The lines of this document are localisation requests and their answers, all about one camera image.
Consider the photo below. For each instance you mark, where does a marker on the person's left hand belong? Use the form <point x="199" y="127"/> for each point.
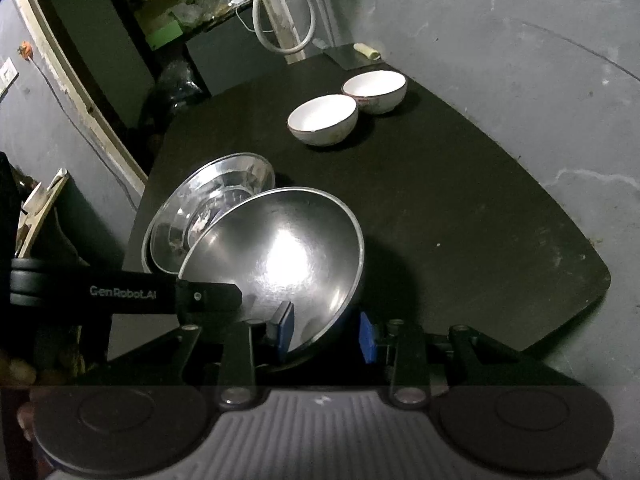
<point x="25" y="420"/>

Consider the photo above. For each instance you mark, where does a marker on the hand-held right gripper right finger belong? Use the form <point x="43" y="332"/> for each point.
<point x="367" y="337"/>

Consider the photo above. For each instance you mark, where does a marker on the kitchen cleaver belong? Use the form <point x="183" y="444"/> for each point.
<point x="350" y="57"/>

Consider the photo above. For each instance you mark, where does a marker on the white ceramic bowl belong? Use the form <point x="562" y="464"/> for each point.
<point x="324" y="120"/>
<point x="375" y="91"/>

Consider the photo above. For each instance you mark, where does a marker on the orange wall hook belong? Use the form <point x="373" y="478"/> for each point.
<point x="25" y="51"/>

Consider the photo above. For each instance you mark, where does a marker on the large steel bowl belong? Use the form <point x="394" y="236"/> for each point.
<point x="145" y="255"/>

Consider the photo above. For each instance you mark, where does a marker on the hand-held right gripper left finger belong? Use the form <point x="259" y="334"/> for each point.
<point x="284" y="332"/>

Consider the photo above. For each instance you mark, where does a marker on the green box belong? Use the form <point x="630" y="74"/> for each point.
<point x="165" y="35"/>

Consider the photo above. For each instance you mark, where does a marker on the wooden shelf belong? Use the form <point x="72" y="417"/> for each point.
<point x="42" y="205"/>

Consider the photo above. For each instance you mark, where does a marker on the cream cylindrical object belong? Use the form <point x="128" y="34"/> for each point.
<point x="366" y="50"/>

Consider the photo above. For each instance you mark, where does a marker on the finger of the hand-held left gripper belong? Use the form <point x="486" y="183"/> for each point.
<point x="212" y="297"/>

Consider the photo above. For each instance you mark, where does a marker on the small steel bowl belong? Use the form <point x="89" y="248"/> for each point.
<point x="280" y="255"/>

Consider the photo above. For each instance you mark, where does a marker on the white wall switch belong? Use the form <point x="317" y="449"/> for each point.
<point x="7" y="76"/>

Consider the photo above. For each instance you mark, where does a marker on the black plastic bag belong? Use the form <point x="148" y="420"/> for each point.
<point x="175" y="90"/>

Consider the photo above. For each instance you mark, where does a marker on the black cabinet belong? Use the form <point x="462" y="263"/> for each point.
<point x="235" y="55"/>

